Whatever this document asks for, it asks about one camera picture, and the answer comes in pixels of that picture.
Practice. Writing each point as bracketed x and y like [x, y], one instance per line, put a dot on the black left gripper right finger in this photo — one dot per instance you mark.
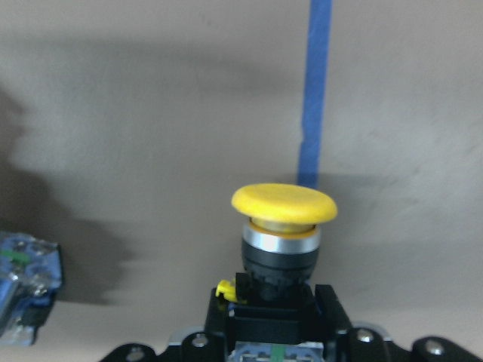
[349, 341]

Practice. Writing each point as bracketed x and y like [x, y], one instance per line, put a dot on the yellow mushroom push button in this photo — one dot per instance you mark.
[271, 301]

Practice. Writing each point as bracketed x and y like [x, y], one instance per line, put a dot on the green mushroom push button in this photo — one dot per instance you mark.
[31, 278]

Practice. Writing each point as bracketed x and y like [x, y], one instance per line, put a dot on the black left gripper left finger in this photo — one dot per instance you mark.
[214, 341]

